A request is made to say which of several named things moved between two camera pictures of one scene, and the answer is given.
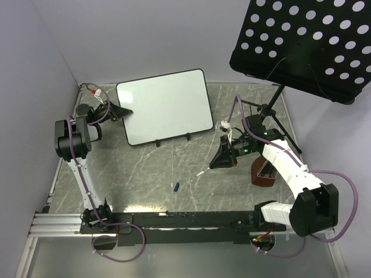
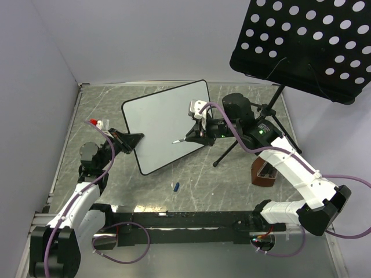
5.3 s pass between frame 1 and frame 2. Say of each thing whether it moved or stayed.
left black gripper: moved
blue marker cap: stayed
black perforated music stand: stayed
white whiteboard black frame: moved
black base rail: stayed
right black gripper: moved
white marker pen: moved
